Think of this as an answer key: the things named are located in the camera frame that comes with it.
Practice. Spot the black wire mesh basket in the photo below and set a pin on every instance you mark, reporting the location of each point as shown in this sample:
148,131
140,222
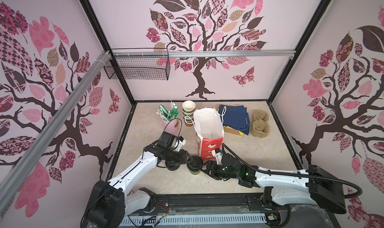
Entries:
139,64

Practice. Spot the stack of black cup lids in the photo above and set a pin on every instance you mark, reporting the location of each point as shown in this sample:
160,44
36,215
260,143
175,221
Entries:
172,166

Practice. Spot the black plastic cup lid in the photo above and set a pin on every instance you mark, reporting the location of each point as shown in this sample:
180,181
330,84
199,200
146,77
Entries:
195,164

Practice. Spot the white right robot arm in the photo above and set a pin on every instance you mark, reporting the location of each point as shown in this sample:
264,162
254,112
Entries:
312,186

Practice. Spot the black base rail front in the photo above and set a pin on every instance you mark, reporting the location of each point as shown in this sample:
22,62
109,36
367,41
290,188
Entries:
212,204

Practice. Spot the black vertical frame post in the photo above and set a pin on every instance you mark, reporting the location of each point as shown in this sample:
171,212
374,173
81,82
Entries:
91,15

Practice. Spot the red white paper takeout bag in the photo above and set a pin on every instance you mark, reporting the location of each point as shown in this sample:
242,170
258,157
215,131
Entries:
208,126

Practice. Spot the stack of green paper cups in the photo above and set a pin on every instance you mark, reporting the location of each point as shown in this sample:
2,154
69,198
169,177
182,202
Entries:
188,108

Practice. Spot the aluminium diagonal rail left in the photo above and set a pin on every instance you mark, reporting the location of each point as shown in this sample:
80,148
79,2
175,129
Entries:
23,168

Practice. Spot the aluminium horizontal rail back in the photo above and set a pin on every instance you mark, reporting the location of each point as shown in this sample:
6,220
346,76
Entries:
203,54

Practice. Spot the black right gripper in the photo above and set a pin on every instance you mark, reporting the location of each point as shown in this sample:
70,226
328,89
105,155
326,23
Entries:
207,169

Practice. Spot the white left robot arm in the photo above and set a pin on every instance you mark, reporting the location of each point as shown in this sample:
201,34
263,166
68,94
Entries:
113,200

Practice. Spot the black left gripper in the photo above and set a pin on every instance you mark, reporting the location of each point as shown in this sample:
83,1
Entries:
182,157

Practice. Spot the navy blue paper bags stack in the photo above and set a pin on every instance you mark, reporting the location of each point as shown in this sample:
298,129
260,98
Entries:
235,117

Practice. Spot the white slotted cable duct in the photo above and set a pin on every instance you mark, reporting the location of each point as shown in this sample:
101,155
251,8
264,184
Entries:
178,221

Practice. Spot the brown pulp cup carriers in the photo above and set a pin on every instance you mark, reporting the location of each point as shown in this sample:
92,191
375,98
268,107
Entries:
260,127

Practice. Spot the pink plastic straw holder cup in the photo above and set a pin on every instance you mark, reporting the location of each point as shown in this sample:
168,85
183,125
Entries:
172,127

